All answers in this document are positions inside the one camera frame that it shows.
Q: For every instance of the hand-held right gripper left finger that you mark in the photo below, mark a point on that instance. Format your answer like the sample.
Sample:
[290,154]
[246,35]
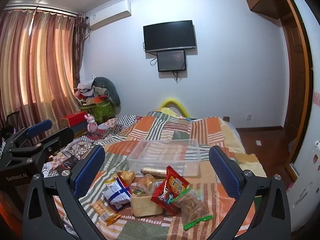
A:
[88,170]

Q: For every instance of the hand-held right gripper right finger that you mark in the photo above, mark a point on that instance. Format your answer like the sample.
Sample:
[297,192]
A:
[224,170]

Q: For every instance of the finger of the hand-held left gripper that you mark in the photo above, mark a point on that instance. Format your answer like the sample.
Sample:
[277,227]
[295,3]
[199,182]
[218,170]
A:
[58,138]
[40,127]

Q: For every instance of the gold cracker packet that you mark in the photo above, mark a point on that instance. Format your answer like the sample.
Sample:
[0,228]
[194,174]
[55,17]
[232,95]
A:
[105,213]

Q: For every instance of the clear packet of round cookies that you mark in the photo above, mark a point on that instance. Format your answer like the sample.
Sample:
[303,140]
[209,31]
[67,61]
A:
[146,181]

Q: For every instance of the large clear plastic bag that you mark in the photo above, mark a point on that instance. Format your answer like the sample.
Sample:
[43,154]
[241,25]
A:
[162,152]

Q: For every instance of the clear packet of fried snacks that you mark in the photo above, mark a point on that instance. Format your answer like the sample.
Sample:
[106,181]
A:
[125,175]

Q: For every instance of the red box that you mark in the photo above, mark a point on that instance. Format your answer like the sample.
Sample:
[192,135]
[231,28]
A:
[75,120]

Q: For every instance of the pale yellow bedsheet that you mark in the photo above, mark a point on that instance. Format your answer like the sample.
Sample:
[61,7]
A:
[247,155]

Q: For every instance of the black office chair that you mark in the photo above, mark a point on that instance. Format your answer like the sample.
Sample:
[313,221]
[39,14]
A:
[12,120]

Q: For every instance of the pink plush toy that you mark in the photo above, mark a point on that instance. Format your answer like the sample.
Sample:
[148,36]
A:
[91,125]

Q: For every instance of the blue white snack packet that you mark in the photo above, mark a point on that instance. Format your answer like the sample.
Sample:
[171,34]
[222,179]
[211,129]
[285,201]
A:
[117,192]

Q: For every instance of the green edged clear snack packet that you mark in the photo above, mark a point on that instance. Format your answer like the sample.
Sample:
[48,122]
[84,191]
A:
[195,207]

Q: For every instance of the checkered floral quilt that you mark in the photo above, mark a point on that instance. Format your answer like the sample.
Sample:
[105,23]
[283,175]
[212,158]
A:
[112,127]

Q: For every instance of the green patterned bag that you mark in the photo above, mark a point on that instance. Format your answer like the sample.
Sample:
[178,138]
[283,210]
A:
[102,111]

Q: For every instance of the orange cardboard box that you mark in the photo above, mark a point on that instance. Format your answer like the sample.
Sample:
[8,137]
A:
[96,100]

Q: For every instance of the pile of clothes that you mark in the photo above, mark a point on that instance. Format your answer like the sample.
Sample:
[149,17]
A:
[83,90]

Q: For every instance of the red snack packet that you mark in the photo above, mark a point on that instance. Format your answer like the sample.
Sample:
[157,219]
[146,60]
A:
[170,192]

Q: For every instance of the brown sausage stick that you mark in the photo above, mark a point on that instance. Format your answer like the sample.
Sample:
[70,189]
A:
[153,171]

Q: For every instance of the pink orange curtain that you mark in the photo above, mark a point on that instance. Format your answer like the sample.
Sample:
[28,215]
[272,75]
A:
[37,60]

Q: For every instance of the beige biscuit block packet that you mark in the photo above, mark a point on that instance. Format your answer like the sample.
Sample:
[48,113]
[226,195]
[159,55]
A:
[146,205]

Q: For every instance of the orange striped patchwork blanket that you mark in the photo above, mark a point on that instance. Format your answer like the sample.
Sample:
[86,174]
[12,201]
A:
[162,130]

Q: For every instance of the yellow cushion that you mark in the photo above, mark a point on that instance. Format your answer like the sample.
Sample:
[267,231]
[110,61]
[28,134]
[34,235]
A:
[175,104]

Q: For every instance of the dark patterned curtain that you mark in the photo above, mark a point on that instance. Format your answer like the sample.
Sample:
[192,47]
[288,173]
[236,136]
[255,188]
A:
[79,45]

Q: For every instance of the brown wooden door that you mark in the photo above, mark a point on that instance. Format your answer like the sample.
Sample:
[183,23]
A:
[297,80]

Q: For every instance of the white air conditioner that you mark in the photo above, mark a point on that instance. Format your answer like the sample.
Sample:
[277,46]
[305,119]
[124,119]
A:
[110,15]

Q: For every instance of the small black wall monitor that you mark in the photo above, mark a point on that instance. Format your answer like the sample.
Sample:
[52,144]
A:
[171,60]

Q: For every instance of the large black wall television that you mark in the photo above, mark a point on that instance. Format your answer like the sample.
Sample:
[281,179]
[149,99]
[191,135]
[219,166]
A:
[169,35]

